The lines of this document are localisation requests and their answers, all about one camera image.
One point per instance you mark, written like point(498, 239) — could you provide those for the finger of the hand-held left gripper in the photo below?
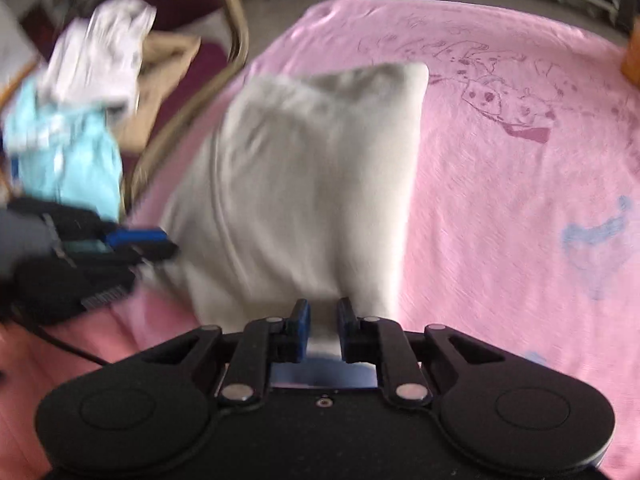
point(137, 237)

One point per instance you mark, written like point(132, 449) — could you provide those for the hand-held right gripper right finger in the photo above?
point(346, 327)

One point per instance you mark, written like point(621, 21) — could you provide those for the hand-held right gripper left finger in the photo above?
point(300, 327)

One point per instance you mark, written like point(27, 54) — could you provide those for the beige sweatshirt with navy trim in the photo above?
point(300, 185)

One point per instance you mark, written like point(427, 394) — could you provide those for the light blue garment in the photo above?
point(75, 160)

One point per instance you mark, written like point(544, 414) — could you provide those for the person's pink fuzzy clothing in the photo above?
point(40, 410)

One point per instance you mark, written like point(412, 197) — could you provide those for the tan garment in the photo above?
point(165, 75)

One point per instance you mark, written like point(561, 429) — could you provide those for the white garment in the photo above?
point(100, 50)

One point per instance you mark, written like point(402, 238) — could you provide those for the pink printed blanket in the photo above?
point(500, 210)

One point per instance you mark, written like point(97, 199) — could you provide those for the orange juice bottle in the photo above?
point(631, 55)

